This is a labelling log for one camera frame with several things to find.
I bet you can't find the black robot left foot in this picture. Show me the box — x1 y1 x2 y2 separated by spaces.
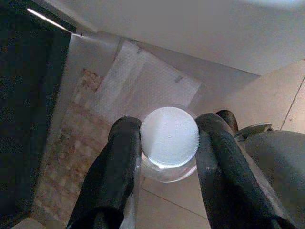
216 109 239 134

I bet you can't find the clear jar white lid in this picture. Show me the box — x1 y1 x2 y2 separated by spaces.
137 104 201 184

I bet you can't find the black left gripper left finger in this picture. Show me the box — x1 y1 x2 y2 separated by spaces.
68 116 142 229

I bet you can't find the white bubble wrap sheet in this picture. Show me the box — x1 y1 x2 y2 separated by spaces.
71 35 207 125

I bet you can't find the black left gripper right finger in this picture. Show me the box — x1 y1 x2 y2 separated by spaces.
195 113 298 229

